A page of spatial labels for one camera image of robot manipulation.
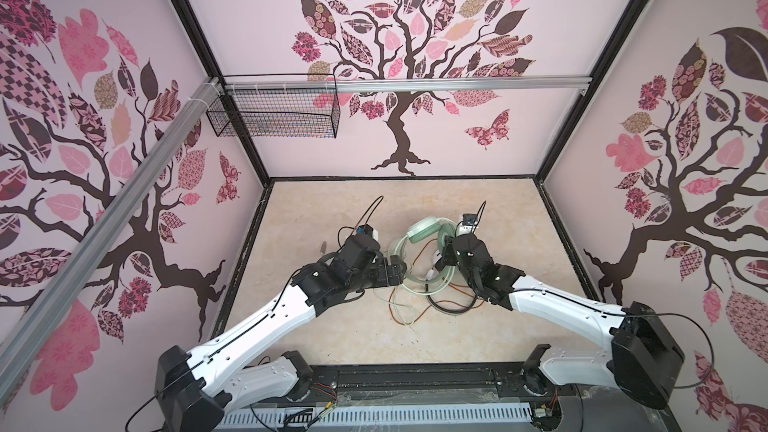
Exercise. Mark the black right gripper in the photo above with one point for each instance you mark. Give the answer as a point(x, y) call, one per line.
point(449, 249)

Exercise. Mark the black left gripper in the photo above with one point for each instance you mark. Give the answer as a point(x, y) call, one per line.
point(384, 277)

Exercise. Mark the mint green headphones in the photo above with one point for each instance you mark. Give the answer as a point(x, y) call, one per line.
point(421, 249)

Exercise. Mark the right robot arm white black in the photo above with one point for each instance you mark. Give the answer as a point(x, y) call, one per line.
point(635, 352)

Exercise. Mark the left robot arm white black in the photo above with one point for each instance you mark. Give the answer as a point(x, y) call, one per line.
point(195, 389)

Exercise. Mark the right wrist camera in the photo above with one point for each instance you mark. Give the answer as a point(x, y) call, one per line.
point(467, 224)

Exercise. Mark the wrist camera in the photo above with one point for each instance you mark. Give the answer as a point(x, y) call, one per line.
point(467, 224)
point(366, 229)

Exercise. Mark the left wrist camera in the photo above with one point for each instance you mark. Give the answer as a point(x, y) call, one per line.
point(366, 229)

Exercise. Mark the white slotted cable duct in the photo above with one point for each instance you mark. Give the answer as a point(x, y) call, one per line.
point(385, 416)

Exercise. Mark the rear aluminium rail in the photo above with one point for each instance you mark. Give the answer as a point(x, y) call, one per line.
point(408, 84)

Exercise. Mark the aluminium rail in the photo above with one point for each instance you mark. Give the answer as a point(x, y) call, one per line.
point(408, 84)
point(35, 327)

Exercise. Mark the black wire mesh basket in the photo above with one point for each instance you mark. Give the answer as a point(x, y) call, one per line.
point(285, 105)

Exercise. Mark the left aluminium rail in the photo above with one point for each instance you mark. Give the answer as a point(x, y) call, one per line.
point(35, 327)

